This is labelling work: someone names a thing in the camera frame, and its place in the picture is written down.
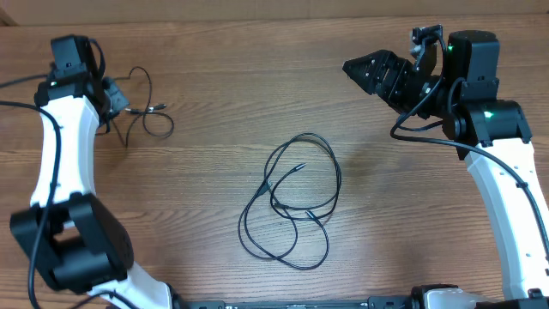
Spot short black cable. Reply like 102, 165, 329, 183
96, 65, 175, 149

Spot black USB cable bundle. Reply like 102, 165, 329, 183
237, 132, 343, 271

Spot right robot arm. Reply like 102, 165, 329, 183
342, 25, 548, 308

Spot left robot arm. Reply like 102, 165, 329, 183
9, 34, 186, 308

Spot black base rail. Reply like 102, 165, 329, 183
179, 283, 488, 309

